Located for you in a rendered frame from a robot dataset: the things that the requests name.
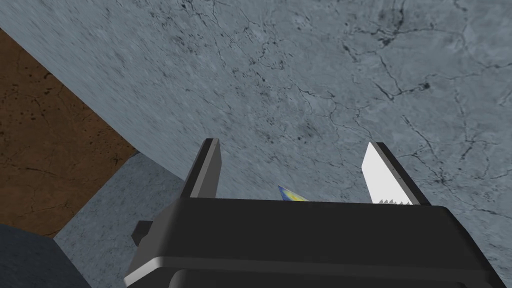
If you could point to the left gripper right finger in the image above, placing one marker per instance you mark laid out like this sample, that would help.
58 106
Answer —
390 180

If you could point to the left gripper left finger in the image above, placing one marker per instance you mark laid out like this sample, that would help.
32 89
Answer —
204 172

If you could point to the blue and yellow flat object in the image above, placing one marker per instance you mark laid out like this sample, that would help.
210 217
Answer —
291 195

